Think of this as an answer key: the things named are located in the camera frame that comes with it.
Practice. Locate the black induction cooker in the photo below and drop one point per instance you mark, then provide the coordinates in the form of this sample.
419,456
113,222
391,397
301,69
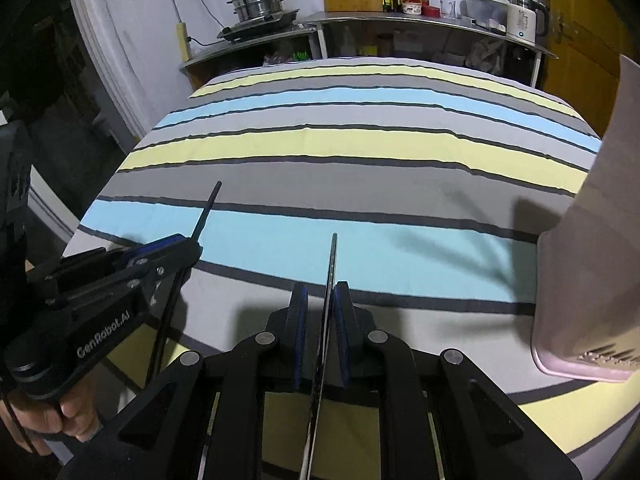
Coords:
257,27

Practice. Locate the pink utensil holder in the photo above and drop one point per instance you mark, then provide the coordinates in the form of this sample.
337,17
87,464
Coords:
585,260

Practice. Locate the person's left hand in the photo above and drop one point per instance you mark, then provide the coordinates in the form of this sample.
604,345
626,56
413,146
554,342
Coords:
50,422

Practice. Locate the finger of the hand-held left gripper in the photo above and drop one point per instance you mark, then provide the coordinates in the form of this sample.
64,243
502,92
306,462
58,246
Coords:
175,257
150,247

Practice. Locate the long steel kitchen counter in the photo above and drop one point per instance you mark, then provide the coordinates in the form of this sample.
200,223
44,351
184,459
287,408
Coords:
425,22

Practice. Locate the striped bed sheet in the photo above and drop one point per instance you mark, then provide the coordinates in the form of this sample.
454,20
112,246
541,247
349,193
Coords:
350,150

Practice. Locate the yellow packet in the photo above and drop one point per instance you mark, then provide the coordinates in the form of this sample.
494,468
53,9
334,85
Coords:
370,50

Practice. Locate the grey plastic bag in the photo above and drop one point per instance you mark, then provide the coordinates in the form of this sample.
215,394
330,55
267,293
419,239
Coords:
487,52

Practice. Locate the low steel kitchen shelf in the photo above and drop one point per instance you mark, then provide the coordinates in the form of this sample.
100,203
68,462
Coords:
240,47

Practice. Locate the black chopstick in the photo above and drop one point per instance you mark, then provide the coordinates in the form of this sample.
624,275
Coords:
207,210
331,270

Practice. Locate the red seasoning jars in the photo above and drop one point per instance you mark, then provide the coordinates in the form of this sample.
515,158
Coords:
420,5

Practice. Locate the yellow power strip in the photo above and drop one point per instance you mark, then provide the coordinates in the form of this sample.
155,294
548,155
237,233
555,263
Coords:
183,40

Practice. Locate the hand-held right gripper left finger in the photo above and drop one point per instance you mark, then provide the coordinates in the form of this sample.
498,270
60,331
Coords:
301,335

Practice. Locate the yellow wooden door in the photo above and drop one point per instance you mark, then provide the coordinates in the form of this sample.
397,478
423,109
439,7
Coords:
585,20

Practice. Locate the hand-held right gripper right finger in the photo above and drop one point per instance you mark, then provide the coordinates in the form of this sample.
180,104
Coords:
342,335

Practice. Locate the clear glass cup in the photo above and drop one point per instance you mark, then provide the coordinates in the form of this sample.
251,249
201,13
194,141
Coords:
448,8

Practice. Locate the stainless steel steamer pot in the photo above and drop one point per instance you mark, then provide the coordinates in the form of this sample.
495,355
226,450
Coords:
259,2

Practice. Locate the white electric kettle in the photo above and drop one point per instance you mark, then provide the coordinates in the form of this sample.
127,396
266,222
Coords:
525,17

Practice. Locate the white ribbed panel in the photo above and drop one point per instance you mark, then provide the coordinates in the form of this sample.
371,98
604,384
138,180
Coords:
105,50

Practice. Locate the green plastic item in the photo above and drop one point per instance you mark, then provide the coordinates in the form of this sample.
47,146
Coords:
300,55

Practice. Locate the clear dish storage box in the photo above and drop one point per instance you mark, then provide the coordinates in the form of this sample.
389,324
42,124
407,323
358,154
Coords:
482,10

